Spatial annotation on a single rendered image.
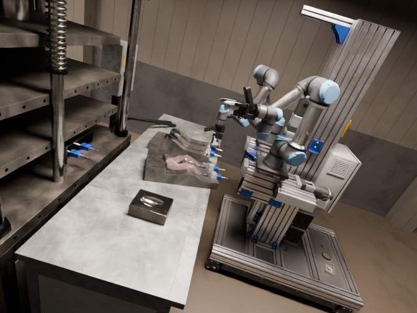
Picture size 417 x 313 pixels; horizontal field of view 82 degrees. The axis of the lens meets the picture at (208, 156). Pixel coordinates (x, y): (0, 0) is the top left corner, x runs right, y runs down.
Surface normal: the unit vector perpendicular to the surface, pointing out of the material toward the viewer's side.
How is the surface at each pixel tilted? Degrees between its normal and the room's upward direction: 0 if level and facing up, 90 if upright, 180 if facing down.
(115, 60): 90
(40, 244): 0
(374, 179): 90
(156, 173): 90
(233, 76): 90
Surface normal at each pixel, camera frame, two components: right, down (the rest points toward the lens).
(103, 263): 0.26, -0.85
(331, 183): -0.18, 0.41
